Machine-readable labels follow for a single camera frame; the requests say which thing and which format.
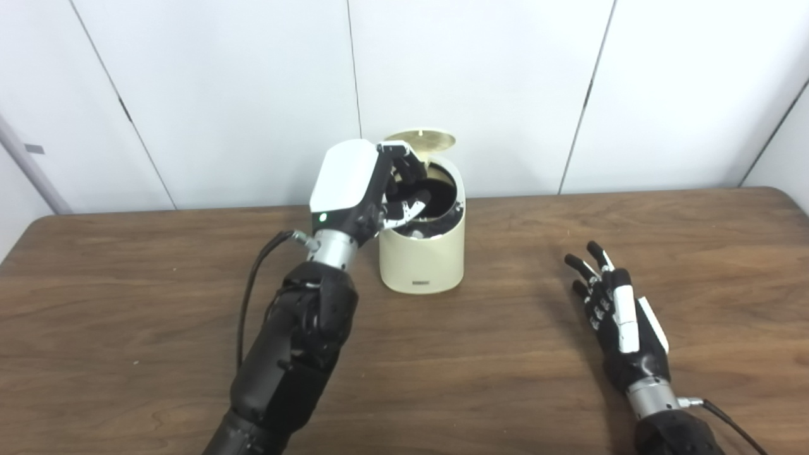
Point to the cream round bin lid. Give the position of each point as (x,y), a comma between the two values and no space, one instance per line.
(433,140)

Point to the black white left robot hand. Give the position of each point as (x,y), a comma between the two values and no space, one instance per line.
(341,177)

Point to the grey wall post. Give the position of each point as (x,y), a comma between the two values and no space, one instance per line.
(28,167)

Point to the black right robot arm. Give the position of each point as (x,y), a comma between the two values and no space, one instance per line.
(673,436)

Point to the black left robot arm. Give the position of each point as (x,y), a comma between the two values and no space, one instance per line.
(291,360)

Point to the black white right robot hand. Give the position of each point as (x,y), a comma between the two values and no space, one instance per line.
(635,363)

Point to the small grey wall tag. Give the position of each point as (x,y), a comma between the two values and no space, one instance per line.
(35,149)

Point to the cream-colored bin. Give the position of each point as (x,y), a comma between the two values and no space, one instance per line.
(422,265)

